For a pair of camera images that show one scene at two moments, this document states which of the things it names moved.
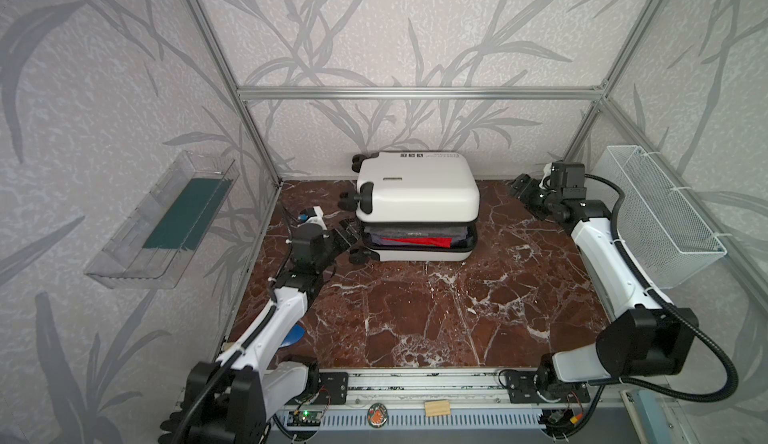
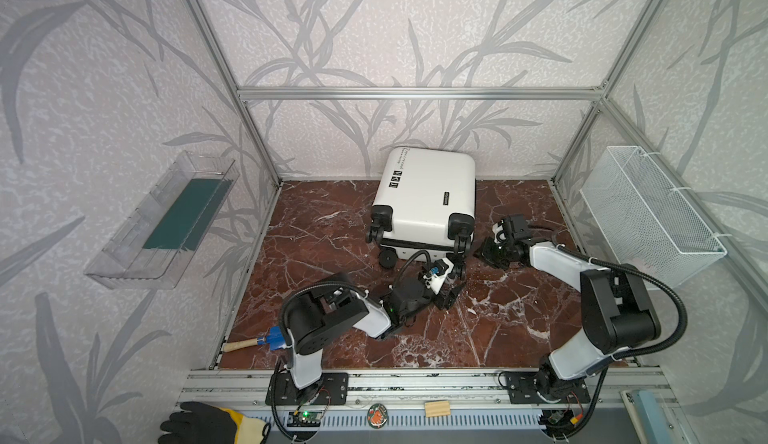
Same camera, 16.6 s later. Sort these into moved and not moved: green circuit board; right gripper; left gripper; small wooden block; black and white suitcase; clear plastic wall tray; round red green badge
Moved: left gripper; right gripper; black and white suitcase
Not moved: clear plastic wall tray; small wooden block; green circuit board; round red green badge
